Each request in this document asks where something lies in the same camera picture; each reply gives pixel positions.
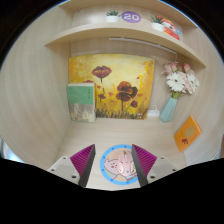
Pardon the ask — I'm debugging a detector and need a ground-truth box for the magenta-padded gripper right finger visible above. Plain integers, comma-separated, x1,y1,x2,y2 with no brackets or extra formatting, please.
130,143,180,188

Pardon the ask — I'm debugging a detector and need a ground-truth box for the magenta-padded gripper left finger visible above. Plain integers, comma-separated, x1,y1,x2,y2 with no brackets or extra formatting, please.
46,143,97,188

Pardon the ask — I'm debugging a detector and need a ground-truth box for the pink computer mouse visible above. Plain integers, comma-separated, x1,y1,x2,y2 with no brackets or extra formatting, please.
117,150,138,176

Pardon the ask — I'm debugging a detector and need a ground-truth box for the round blue-rimmed cartoon mouse pad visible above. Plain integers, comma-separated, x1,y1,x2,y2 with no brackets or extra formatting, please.
99,144,140,186

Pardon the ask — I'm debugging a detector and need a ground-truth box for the orange book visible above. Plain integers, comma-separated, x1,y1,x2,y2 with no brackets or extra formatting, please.
173,115,203,154

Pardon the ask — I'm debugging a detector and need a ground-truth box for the white power adapter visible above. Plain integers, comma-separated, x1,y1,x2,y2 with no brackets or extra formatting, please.
146,105,161,118

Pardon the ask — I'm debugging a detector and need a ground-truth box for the pale teal faceted vase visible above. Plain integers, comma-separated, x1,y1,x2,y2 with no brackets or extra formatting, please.
159,95,179,123

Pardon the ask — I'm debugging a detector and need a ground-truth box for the green and beige book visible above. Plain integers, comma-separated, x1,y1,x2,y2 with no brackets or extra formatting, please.
66,82,97,123

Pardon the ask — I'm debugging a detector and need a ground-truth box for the pink and white flower bouquet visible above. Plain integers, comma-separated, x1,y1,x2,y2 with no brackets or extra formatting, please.
161,61,200,99

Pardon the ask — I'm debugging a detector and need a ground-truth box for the yellow poppy flower painting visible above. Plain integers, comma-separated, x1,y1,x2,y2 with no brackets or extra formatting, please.
68,53,155,120

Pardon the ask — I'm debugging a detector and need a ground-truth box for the white light bar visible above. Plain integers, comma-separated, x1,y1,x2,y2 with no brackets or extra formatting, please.
108,37,178,54

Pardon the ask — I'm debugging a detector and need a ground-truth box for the red plush toy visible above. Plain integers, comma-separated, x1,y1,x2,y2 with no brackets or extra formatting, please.
159,16,183,41

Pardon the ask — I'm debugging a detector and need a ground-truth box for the small potted green plant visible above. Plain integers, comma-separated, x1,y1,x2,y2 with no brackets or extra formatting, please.
105,10,121,23
148,14,166,33

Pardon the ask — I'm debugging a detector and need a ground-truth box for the round purple sign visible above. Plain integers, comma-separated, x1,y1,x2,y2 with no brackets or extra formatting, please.
120,10,142,24

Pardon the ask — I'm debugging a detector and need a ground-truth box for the wooden wall shelf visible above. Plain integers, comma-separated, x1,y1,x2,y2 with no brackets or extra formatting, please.
44,22,207,68

